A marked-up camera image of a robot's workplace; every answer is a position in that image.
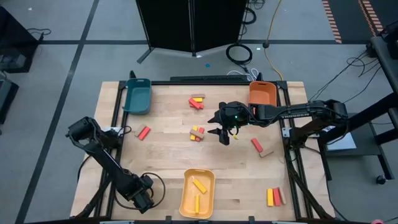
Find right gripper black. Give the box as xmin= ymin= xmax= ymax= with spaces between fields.
xmin=207 ymin=101 xmax=249 ymax=146

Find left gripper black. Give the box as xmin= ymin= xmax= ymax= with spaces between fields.
xmin=126 ymin=174 xmax=155 ymax=215

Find yellow plastic bin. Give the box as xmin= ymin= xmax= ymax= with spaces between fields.
xmin=178 ymin=167 xmax=216 ymax=220

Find long black bar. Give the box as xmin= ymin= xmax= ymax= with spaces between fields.
xmin=169 ymin=74 xmax=249 ymax=83

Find orange plastic bin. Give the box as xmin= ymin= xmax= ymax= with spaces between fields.
xmin=248 ymin=80 xmax=278 ymax=108

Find teal plastic bin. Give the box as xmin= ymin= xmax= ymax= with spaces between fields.
xmin=123 ymin=77 xmax=152 ymax=115

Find black folding divider screen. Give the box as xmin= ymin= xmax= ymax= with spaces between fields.
xmin=135 ymin=0 xmax=249 ymax=65

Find white paper sheet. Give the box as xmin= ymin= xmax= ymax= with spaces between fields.
xmin=325 ymin=124 xmax=358 ymax=152

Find orange striped floor tape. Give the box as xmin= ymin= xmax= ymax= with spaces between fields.
xmin=322 ymin=0 xmax=343 ymax=44
xmin=357 ymin=0 xmax=385 ymax=37

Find small black equipment box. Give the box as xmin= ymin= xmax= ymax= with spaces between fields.
xmin=0 ymin=77 xmax=19 ymax=125

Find black equipment stand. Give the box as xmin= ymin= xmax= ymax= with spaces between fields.
xmin=317 ymin=91 xmax=398 ymax=181

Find large black cabinet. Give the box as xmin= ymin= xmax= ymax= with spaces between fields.
xmin=0 ymin=6 xmax=40 ymax=75

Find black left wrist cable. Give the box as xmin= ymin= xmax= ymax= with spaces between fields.
xmin=114 ymin=172 xmax=166 ymax=210

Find black aluminium table frame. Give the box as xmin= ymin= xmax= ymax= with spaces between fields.
xmin=71 ymin=79 xmax=336 ymax=224

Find white cable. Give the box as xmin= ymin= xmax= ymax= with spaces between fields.
xmin=226 ymin=67 xmax=260 ymax=82

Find black left base cable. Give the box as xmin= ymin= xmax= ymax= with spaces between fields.
xmin=76 ymin=154 xmax=94 ymax=183

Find coiled black floor cable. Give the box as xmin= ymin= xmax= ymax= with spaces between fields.
xmin=225 ymin=42 xmax=254 ymax=66

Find yellow extension cable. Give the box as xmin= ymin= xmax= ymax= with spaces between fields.
xmin=263 ymin=0 xmax=284 ymax=82

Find black cable bundle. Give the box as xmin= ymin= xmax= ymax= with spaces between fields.
xmin=239 ymin=0 xmax=266 ymax=44

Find black floor cables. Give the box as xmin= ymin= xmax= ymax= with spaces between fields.
xmin=307 ymin=49 xmax=383 ymax=103

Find black cable with plug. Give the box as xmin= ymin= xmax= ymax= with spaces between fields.
xmin=27 ymin=27 xmax=52 ymax=43

